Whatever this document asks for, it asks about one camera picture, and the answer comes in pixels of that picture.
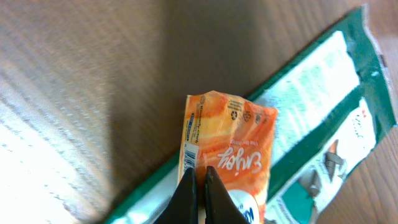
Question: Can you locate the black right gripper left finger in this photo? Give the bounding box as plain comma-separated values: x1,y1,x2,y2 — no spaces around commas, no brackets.
154,168,198,224

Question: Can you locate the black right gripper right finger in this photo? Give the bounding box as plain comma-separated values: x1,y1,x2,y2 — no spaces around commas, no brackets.
204,166,249,224

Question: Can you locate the green 3M package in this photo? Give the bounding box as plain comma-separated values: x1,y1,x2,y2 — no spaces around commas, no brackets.
106,6,397,223

